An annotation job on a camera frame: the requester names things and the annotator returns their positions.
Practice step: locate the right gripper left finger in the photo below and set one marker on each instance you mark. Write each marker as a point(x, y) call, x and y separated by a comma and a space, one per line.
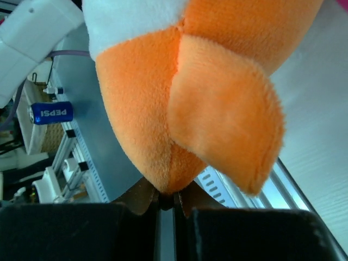
point(124, 229)

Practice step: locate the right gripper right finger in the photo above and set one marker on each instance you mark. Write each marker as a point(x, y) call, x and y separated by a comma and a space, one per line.
point(206, 230)

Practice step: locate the orange shark plush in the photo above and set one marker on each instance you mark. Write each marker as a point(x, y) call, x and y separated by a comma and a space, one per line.
point(186, 84)

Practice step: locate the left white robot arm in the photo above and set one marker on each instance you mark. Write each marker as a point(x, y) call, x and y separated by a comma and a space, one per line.
point(28, 35)

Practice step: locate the blue Pepsi can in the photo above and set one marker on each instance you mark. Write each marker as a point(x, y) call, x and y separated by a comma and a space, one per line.
point(47, 113)

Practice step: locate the white slotted cable duct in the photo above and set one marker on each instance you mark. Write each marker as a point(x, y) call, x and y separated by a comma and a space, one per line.
point(221, 189)

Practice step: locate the aluminium front rail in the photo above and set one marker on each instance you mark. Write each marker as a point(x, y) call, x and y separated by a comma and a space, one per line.
point(281, 192)

